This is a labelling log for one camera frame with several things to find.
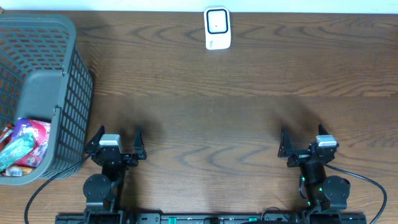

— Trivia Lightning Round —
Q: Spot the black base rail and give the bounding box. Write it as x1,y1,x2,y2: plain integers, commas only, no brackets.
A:
55,213,366,224

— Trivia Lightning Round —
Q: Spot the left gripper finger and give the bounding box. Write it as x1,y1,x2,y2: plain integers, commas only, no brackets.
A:
133,126,147,160
85,125,105,154

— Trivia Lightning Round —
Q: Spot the white barcode scanner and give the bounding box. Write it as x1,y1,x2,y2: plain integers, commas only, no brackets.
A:
203,7,231,50

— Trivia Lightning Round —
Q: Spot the red purple snack pack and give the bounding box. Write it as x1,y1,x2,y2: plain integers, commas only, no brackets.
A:
11,118,51,167

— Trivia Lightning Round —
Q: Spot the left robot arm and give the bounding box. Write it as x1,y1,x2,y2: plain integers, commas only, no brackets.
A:
83,126,147,213

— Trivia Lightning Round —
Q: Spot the orange snack bar wrapper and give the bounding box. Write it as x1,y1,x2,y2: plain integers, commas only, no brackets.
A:
1,166,35,177

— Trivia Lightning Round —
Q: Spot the teal snack wrapper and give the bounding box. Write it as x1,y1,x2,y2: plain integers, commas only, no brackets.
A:
1,133,35,171

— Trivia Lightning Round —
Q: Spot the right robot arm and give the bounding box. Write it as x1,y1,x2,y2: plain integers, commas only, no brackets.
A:
277,124,351,212

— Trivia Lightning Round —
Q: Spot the grey plastic mesh basket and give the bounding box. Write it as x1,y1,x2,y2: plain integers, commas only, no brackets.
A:
1,14,94,185

